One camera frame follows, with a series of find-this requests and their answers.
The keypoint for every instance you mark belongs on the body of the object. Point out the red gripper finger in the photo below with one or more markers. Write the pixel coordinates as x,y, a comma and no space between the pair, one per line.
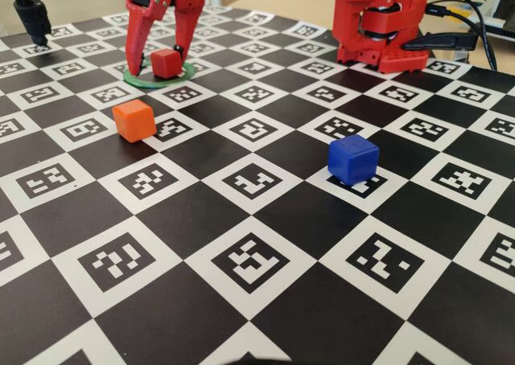
134,35
187,23

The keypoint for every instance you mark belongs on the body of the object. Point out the red cube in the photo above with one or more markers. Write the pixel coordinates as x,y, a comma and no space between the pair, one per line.
166,64

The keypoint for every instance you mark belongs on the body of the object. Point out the blue cube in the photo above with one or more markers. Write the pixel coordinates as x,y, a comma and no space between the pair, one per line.
350,164

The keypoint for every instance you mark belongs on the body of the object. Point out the red robot arm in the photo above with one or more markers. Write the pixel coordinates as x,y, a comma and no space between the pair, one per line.
350,3

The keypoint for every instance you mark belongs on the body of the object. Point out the red robot base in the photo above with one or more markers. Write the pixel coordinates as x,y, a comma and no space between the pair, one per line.
402,61

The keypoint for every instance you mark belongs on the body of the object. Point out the orange cube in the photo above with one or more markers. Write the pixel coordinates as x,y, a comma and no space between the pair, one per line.
134,121

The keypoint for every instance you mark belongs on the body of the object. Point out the black white marker checkerboard mat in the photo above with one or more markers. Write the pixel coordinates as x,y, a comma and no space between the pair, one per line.
257,220

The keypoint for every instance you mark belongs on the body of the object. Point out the black plug connector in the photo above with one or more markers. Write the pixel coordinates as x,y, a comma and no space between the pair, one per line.
442,42

